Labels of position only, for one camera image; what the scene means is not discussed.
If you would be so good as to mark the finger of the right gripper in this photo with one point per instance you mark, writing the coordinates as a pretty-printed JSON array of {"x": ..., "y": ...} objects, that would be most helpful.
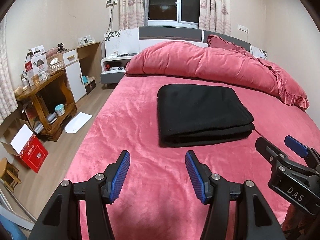
[
  {"x": 310, "y": 155},
  {"x": 271, "y": 153}
]

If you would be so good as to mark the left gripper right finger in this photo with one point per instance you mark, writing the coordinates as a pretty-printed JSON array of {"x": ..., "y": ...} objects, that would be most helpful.
[{"x": 254, "y": 218}]

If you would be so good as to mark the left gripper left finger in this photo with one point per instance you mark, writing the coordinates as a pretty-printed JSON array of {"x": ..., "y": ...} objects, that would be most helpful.
[{"x": 60, "y": 218}]

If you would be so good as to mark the black pants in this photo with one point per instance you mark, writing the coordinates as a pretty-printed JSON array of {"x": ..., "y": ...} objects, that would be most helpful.
[{"x": 198, "y": 115}]

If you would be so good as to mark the pink ruffled pillow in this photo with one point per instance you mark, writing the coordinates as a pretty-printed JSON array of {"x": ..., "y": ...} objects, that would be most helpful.
[{"x": 235, "y": 65}]

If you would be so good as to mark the pink bed sheet mattress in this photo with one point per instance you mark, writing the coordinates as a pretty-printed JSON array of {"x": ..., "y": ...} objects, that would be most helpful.
[{"x": 157, "y": 200}]

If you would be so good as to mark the small wooden stool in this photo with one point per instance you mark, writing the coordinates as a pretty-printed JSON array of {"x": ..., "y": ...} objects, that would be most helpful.
[{"x": 9, "y": 175}]

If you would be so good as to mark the red open cardboard box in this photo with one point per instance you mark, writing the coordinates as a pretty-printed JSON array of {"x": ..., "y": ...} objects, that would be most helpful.
[{"x": 19, "y": 140}]

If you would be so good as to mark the white paper on floor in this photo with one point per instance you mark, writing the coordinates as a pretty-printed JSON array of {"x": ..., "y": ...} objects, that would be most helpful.
[{"x": 77, "y": 122}]

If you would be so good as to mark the light blue jar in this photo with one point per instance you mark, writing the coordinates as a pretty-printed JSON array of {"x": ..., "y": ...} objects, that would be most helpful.
[{"x": 60, "y": 110}]

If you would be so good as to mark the wooden side table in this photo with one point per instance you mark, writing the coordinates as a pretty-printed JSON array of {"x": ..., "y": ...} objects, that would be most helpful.
[{"x": 45, "y": 97}]

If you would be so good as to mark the near floral curtain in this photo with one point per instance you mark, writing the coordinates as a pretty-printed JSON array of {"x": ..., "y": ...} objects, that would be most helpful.
[{"x": 8, "y": 100}]

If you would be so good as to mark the floral curtain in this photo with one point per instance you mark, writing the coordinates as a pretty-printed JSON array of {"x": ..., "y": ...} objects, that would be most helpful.
[
  {"x": 215, "y": 16},
  {"x": 131, "y": 14},
  {"x": 8, "y": 100}
]

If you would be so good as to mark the pink folded duvet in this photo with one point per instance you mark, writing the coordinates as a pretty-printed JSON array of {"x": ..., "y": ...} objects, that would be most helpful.
[{"x": 173, "y": 58}]

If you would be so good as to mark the right floral curtain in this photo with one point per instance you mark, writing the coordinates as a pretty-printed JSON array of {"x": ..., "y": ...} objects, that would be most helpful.
[{"x": 215, "y": 16}]

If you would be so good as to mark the white red product box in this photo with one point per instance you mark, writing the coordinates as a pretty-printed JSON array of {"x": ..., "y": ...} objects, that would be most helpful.
[{"x": 35, "y": 61}]

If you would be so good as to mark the white wood cabinet desk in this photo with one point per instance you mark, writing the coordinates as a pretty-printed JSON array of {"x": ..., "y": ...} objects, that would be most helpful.
[{"x": 82, "y": 66}]

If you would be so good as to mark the grey white nightstand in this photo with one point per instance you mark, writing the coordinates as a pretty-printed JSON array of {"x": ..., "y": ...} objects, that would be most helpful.
[{"x": 113, "y": 68}]

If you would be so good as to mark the grey bed headboard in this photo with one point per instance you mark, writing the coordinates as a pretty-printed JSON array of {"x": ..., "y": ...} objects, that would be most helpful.
[{"x": 134, "y": 40}]

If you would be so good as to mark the dark window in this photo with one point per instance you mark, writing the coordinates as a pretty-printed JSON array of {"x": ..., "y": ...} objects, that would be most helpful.
[{"x": 172, "y": 13}]

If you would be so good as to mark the left floral curtain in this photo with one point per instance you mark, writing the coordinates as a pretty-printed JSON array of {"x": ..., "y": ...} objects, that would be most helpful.
[{"x": 131, "y": 14}]

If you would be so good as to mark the white wall socket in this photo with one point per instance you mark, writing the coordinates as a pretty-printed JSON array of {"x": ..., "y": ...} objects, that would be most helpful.
[{"x": 243, "y": 28}]

